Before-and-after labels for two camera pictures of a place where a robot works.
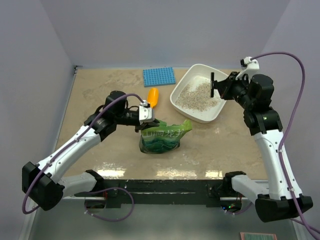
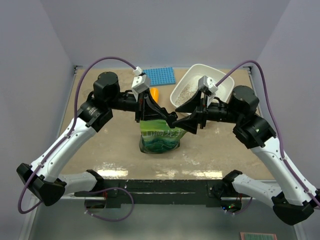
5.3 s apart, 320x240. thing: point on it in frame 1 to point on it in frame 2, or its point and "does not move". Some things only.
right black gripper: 224,87 to 190,123
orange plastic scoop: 153,96 does not move
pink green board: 254,236 does not move
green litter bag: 163,138 does not move
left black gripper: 145,125 to 147,106
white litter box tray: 190,95 does not move
